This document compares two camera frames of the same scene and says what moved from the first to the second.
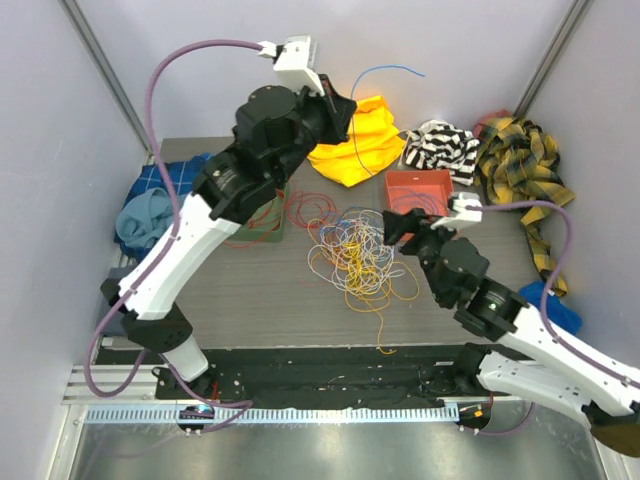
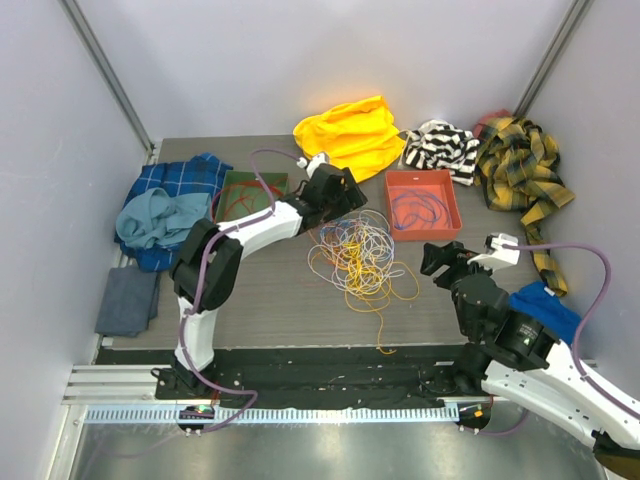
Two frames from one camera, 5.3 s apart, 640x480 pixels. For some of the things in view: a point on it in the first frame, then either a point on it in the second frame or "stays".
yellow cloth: [373, 142] stays
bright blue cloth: [532, 294] stays
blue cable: [351, 96] to [411, 206]
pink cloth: [503, 113] stays
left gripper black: [336, 109] to [351, 200]
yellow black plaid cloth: [517, 162] stays
